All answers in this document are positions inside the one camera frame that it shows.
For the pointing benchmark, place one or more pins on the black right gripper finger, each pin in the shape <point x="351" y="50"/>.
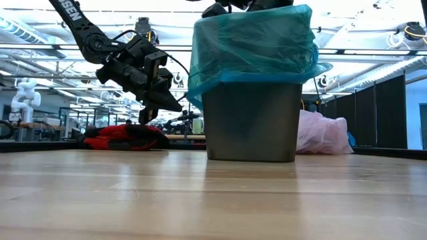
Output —
<point x="215" y="10"/>

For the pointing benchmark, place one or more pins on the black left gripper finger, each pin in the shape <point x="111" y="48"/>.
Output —
<point x="166" y="95"/>
<point x="147" y="113"/>

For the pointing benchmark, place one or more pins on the teal plastic trash bag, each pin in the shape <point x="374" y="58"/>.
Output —
<point x="253" y="50"/>

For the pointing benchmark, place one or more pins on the grey plastic trash bin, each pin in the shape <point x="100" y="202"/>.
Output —
<point x="251" y="123"/>

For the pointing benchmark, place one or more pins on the pink translucent trash bag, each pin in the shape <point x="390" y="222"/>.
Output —
<point x="322" y="133"/>

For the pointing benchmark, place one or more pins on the black robot arm on bench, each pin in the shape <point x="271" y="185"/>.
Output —
<point x="181" y="121"/>

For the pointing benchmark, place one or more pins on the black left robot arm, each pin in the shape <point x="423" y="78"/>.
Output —
<point x="83" y="30"/>

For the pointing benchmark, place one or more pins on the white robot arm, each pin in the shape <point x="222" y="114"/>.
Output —
<point x="26" y="98"/>

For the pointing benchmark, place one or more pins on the red black work glove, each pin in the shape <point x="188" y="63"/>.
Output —
<point x="123" y="136"/>

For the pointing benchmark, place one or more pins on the wooden table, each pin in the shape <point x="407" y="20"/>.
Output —
<point x="185" y="137"/>

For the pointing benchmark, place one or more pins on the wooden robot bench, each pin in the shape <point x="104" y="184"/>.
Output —
<point x="40" y="126"/>

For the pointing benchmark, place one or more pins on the black monitor cart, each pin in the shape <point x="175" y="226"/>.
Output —
<point x="310" y="105"/>

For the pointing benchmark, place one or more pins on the black room partition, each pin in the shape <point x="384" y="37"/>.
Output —
<point x="390" y="113"/>

